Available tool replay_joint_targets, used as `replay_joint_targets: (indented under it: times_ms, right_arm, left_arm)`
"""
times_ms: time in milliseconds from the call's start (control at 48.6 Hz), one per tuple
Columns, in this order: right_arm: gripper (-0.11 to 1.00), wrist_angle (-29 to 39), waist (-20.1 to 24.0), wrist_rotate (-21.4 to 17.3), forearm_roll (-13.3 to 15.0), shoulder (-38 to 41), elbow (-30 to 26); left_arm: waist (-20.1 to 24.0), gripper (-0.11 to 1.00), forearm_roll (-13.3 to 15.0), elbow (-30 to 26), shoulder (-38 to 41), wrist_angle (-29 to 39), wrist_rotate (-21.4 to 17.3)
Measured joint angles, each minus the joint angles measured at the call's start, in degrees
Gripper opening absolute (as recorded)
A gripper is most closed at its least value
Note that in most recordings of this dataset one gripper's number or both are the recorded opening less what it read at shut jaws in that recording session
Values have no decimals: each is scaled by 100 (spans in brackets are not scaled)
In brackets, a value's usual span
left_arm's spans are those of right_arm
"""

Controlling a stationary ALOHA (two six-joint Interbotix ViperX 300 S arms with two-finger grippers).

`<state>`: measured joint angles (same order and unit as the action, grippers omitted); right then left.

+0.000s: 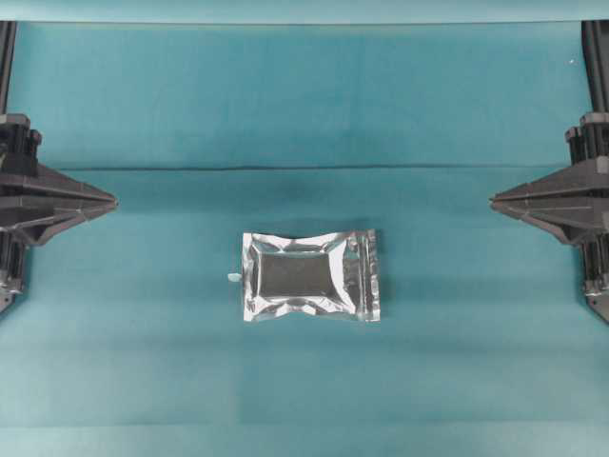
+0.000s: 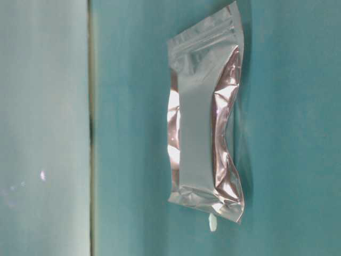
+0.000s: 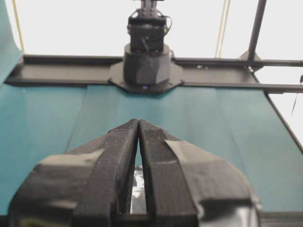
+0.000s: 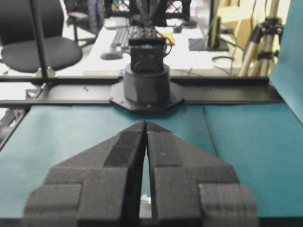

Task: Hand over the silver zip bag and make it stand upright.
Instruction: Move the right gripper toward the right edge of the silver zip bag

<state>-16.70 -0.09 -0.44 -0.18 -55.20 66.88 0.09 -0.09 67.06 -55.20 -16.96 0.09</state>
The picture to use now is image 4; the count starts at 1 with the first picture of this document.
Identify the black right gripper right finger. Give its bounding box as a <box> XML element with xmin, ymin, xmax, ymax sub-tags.
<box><xmin>146</xmin><ymin>122</ymin><xmax>258</xmax><ymax>227</ymax></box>

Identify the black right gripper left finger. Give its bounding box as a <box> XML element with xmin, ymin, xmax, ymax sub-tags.
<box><xmin>23</xmin><ymin>121</ymin><xmax>146</xmax><ymax>227</ymax></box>

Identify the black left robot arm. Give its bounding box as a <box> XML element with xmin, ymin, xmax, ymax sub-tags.
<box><xmin>123</xmin><ymin>0</ymin><xmax>170</xmax><ymax>105</ymax></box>

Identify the teal table cloth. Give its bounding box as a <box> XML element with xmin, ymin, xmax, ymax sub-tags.
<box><xmin>0</xmin><ymin>0</ymin><xmax>303</xmax><ymax>227</ymax></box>

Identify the black keyboard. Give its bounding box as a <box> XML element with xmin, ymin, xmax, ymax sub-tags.
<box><xmin>110</xmin><ymin>26</ymin><xmax>157</xmax><ymax>50</ymax></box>

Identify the black office chair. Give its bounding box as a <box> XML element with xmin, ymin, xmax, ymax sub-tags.
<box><xmin>0</xmin><ymin>0</ymin><xmax>83</xmax><ymax>73</ymax></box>

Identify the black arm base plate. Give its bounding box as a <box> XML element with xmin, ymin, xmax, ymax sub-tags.
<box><xmin>109</xmin><ymin>81</ymin><xmax>185</xmax><ymax>112</ymax></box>

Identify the black aluminium frame rail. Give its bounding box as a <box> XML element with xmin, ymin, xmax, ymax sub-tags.
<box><xmin>0</xmin><ymin>77</ymin><xmax>283</xmax><ymax>109</ymax></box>

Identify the silver camera tripod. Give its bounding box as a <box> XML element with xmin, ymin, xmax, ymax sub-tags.
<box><xmin>238</xmin><ymin>0</ymin><xmax>284</xmax><ymax>77</ymax></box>

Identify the black vertical frame post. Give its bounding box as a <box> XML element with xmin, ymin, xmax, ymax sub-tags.
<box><xmin>29</xmin><ymin>0</ymin><xmax>49</xmax><ymax>79</ymax></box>

